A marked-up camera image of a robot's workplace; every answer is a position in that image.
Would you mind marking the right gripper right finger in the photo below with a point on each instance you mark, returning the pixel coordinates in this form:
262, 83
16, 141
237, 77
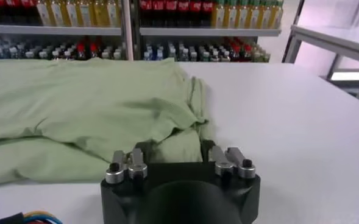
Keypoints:
223, 165

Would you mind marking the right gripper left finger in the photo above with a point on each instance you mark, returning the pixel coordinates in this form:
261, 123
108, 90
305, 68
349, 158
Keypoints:
115, 176

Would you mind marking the plain green t-shirt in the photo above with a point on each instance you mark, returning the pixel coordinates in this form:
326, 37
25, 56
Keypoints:
75, 106

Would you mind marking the small brown label bottle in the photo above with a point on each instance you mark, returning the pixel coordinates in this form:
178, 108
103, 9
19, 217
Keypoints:
225, 55
67, 54
55, 54
214, 55

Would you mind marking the small dark bottle white cap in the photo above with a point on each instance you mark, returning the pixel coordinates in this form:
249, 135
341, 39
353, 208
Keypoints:
205, 55
30, 54
43, 54
194, 55

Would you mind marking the small cola bottle red cap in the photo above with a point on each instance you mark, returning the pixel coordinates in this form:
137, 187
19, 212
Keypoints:
247, 54
93, 52
81, 52
236, 54

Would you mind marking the small yellow juice bottle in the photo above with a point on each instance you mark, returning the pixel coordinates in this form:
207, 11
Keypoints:
266, 57
106, 54
257, 56
117, 54

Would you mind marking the small green tinted bottle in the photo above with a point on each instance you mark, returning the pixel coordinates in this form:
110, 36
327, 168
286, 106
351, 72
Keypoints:
183, 54
171, 54

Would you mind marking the small blue water bottle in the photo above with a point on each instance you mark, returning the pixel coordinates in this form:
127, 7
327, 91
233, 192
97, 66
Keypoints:
147, 54
159, 54

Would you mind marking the grey metal shelf board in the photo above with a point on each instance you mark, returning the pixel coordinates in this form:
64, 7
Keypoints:
45, 30
209, 32

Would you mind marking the beverage display shelf unit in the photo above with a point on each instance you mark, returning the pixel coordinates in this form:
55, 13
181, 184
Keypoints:
136, 18
126, 18

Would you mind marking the white table metal legs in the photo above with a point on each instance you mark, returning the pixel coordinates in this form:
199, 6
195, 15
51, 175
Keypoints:
334, 39

